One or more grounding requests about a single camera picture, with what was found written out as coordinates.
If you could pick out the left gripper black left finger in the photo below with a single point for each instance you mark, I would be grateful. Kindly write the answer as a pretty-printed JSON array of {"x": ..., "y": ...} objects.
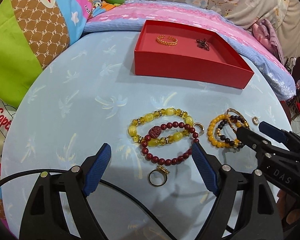
[{"x": 58, "y": 208}]

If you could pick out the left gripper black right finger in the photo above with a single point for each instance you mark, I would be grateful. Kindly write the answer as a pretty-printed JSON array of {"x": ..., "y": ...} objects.
[{"x": 244, "y": 207}]

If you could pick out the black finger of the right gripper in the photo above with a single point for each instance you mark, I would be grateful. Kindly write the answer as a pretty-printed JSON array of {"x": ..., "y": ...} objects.
[
  {"x": 252, "y": 139},
  {"x": 290, "y": 139}
]

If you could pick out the dark garnet beaded bow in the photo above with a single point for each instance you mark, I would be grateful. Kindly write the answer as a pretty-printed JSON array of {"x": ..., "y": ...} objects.
[{"x": 203, "y": 44}]

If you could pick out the gold woven bangle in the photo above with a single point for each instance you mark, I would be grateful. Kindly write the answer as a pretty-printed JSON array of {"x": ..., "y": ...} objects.
[{"x": 167, "y": 41}]

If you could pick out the thin gold bangle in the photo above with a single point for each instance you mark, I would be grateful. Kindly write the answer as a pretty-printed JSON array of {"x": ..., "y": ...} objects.
[{"x": 236, "y": 119}]

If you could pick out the person left hand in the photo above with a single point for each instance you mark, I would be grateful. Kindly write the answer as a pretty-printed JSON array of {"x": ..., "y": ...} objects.
[{"x": 289, "y": 212}]

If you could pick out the red cardboard tray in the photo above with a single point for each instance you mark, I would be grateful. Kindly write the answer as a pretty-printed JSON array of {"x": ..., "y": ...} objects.
[{"x": 220, "y": 65}]

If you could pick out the pink purple crumpled cloth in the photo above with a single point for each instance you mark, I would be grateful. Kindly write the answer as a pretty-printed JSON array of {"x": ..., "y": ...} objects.
[{"x": 264, "y": 32}]

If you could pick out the light blue palm tablecloth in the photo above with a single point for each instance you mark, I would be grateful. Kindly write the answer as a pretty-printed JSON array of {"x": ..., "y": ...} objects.
[{"x": 89, "y": 95}]

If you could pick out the pink blue rose pillow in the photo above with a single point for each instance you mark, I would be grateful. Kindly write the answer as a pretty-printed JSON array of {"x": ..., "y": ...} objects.
[{"x": 132, "y": 15}]

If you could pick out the monkey cartoon colourful quilt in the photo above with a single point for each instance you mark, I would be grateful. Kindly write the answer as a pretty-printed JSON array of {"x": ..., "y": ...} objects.
[{"x": 32, "y": 34}]

